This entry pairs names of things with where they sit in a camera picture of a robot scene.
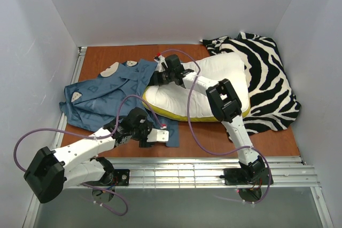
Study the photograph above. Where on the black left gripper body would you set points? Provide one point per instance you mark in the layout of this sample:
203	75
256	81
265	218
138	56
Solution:
146	137

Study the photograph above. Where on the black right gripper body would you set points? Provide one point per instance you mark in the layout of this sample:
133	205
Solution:
155	78

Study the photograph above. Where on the white pillow with yellow edge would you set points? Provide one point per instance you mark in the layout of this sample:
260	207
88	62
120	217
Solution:
192	102

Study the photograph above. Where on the blue letter print pillowcase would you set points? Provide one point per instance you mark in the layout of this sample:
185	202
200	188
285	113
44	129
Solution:
90	104

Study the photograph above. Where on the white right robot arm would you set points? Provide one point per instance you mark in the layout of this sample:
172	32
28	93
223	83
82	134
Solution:
225	106

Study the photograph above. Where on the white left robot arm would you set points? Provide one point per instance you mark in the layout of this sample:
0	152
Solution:
52	171

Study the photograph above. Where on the zebra print blanket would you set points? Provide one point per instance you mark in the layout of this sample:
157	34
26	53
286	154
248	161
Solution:
273	104

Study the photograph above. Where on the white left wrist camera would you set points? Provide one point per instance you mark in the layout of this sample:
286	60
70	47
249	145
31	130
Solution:
157	135

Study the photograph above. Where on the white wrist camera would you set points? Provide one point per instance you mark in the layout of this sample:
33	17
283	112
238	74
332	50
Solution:
157	135
161	64

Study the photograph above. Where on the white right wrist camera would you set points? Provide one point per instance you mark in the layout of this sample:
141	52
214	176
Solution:
161	64

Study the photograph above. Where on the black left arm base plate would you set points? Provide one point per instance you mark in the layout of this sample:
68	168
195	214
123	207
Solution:
120	177

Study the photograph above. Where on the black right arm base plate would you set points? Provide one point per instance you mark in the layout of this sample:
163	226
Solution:
236	176

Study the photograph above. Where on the aluminium mounting rail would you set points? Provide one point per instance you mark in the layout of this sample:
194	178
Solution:
204	172

